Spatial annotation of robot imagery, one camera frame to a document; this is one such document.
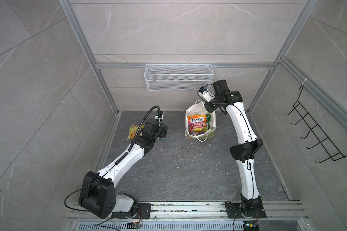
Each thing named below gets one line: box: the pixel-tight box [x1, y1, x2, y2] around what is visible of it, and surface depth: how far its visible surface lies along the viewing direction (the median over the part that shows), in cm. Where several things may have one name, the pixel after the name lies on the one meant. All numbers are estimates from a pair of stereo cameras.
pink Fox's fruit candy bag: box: [187, 114, 208, 137], surface depth 99 cm
